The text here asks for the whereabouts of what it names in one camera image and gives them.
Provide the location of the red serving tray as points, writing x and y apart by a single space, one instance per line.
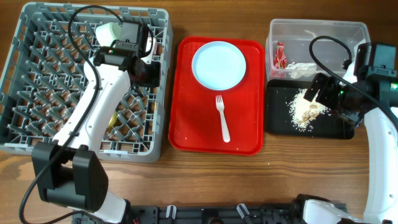
195 123

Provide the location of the light blue plate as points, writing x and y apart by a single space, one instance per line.
218 65

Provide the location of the red snack wrapper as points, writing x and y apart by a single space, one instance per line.
280 59

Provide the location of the clear plastic bin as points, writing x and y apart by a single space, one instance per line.
296 35

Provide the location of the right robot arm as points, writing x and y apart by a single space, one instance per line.
367 94

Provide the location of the grey dishwasher rack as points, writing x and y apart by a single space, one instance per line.
43 80

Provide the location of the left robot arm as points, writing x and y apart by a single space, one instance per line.
68 171

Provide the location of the light green bowl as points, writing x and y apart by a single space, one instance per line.
107 33

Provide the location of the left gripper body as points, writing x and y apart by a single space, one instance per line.
150 76

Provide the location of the yellow plastic cup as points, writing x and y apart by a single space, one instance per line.
113 120

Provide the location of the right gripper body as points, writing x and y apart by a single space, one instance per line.
332 94

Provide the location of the black waste tray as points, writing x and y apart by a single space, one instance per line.
281 96

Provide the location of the white tissue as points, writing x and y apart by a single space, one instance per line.
300 70

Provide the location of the rice food scraps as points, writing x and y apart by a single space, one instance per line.
303 112

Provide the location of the white plastic fork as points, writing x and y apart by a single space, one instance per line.
224 126

